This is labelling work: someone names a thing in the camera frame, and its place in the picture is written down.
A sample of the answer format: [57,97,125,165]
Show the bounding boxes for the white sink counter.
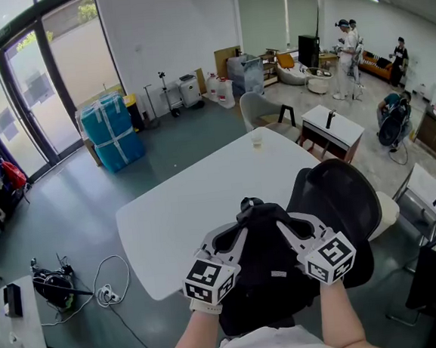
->
[391,161,436,238]

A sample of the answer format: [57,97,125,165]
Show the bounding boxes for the glass entrance door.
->
[0,0,131,182]

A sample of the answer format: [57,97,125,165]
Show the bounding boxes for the black mesh office chair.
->
[205,154,394,339]

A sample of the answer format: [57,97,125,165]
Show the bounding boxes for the person's right forearm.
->
[317,276,370,348]

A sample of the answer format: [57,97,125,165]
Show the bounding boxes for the metal stand on wheels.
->
[157,70,182,119]

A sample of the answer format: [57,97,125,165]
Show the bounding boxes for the white wrist strap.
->
[189,295,224,317]

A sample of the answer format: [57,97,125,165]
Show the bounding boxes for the white oval table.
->
[108,122,331,304]

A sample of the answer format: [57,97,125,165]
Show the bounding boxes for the beige upholstered chair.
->
[238,88,301,147]

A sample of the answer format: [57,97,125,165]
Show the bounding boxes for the red bag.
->
[1,159,28,191]

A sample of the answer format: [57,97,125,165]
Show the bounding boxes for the dark wooden counter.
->
[411,104,436,164]

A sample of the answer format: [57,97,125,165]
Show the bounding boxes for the white wheeled appliance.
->
[177,73,204,109]

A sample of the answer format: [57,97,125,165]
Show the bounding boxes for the orange sofa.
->
[357,48,394,82]

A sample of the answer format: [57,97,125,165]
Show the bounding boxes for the thin metal stand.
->
[142,83,162,130]

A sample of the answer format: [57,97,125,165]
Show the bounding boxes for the dark baby stroller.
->
[374,99,414,149]

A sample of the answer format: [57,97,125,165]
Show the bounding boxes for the black bin with yellow lid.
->
[122,93,146,133]

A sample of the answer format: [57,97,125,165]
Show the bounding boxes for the white power strip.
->
[95,284,121,306]

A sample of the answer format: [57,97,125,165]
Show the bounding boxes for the clear glass cup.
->
[250,129,266,151]

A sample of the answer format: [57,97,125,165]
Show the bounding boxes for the round glass coffee table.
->
[303,64,336,97]

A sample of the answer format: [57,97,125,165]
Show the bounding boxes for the black bag with green trim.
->
[29,254,79,315]

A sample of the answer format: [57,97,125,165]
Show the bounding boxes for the flat cardboard sheet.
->
[213,45,243,80]

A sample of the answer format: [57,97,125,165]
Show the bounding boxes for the white beanbag with orange cushion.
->
[274,50,311,88]

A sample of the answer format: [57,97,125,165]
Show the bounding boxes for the white power cable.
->
[36,252,135,328]

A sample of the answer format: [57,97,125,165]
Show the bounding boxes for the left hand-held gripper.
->
[176,220,256,310]

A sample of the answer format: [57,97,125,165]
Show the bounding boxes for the grey roller blinds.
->
[238,0,324,57]

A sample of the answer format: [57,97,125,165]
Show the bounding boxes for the black tall cabinet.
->
[296,33,323,69]

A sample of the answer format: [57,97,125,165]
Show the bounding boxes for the small white desk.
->
[297,100,369,167]

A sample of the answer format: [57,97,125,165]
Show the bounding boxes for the black box on side table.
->
[2,283,24,320]

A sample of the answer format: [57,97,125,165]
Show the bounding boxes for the wooden shelf unit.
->
[258,48,281,88]

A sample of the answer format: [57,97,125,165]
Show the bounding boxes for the black floor cable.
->
[107,298,169,348]

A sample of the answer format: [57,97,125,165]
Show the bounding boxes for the grey wrapped crate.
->
[225,51,266,98]

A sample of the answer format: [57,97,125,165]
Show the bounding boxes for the cream round stool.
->
[365,189,403,241]

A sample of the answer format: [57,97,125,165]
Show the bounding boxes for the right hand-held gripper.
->
[274,206,360,291]

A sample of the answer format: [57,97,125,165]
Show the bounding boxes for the brown cardboard box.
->
[82,136,104,169]

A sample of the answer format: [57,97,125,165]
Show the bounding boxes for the large water jug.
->
[205,72,222,103]
[215,75,237,110]

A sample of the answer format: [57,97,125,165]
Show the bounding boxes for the small white side table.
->
[0,268,119,348]

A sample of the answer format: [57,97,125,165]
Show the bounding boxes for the black garment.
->
[208,191,323,337]

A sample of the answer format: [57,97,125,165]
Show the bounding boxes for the person's left forearm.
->
[160,305,225,348]

